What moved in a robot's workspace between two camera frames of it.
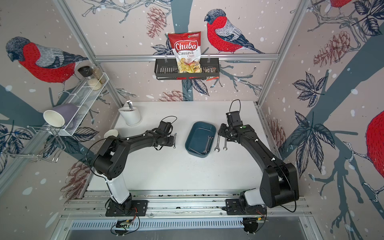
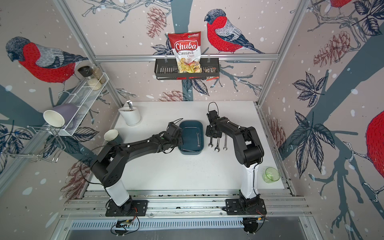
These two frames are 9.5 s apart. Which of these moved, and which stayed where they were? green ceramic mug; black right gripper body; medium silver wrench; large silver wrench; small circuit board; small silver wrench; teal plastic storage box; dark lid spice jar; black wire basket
Moved: black right gripper body; medium silver wrench; teal plastic storage box
Stayed: small silver wrench; dark lid spice jar; large silver wrench; green ceramic mug; small circuit board; black wire basket
